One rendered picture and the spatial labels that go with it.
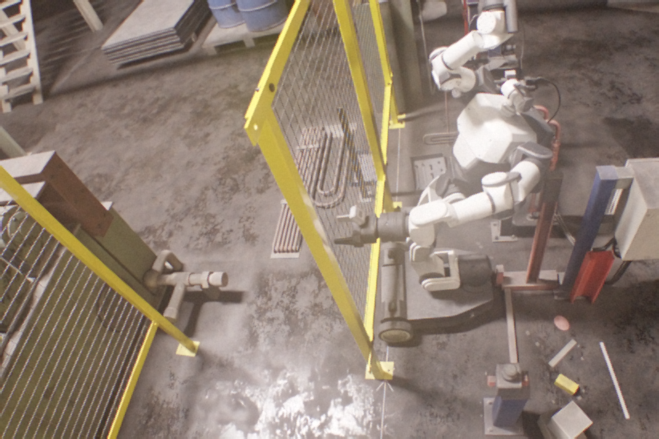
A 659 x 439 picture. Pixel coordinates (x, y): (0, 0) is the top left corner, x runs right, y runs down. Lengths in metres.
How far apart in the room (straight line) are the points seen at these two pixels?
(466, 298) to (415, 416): 0.69
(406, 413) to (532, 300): 0.98
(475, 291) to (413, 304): 0.35
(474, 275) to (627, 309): 0.95
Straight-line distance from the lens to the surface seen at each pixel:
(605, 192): 2.07
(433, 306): 2.45
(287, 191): 1.18
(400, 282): 2.51
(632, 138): 3.75
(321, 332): 2.68
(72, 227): 2.85
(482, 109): 1.65
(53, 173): 2.63
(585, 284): 2.64
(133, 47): 6.78
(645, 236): 2.10
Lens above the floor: 2.35
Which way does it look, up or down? 50 degrees down
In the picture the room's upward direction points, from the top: 20 degrees counter-clockwise
